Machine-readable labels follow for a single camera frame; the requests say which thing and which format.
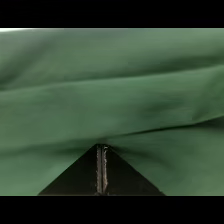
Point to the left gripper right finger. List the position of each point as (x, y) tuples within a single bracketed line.
[(125, 180)]

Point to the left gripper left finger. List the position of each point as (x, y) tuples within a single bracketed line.
[(81, 178)]

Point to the green shirt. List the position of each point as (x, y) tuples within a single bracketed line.
[(110, 86)]

